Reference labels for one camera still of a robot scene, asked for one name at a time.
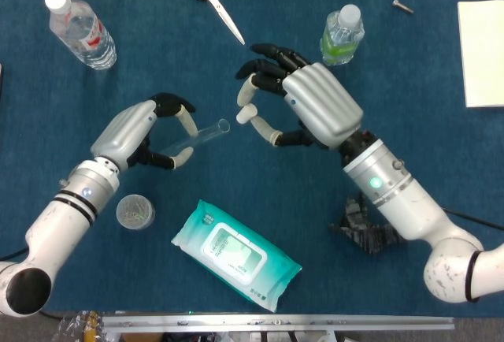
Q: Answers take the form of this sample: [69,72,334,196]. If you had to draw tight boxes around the crumpled clear plastic bag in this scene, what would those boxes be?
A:
[50,310,104,342]

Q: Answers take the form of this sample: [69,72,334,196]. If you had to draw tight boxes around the metal bolt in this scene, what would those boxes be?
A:
[391,0,415,15]

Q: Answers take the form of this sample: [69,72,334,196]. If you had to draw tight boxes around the teal felt table cover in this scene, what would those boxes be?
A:
[0,0,504,318]

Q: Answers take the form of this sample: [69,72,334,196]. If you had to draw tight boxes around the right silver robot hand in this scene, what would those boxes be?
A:
[235,43,365,150]

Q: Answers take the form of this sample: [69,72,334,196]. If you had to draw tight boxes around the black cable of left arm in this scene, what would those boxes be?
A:
[0,247,29,261]

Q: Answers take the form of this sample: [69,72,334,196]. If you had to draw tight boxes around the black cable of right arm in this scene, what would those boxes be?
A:
[443,207,504,230]

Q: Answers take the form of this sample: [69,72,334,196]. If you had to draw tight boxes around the transparent glass test tube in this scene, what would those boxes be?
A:
[159,118,232,156]

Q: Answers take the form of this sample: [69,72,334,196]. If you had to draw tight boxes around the clear bottle with green label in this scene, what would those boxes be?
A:
[319,3,365,68]

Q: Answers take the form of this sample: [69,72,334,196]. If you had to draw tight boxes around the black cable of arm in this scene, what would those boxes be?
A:
[0,247,29,261]
[443,207,504,230]

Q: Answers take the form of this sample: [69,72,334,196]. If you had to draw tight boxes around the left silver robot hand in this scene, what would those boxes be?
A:
[90,92,198,172]

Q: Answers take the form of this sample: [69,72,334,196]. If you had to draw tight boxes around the round clear jar of clips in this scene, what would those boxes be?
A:
[116,194,156,232]

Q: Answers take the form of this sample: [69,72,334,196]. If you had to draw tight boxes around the green wet wipes pack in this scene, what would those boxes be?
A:
[170,199,303,314]

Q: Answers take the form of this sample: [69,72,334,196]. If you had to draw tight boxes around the white paper sheet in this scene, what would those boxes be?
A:
[457,0,504,110]

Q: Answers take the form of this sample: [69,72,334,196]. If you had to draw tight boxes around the aluminium frame rail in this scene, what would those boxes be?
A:
[101,313,455,334]

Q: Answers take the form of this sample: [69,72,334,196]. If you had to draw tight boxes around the clear bottle with red label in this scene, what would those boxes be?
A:
[43,0,118,71]

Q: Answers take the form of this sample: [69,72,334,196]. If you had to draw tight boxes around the small white cap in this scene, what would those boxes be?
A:
[235,104,258,125]

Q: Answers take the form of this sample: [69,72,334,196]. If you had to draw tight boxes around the black-handled scissors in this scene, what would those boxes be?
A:
[184,0,246,46]

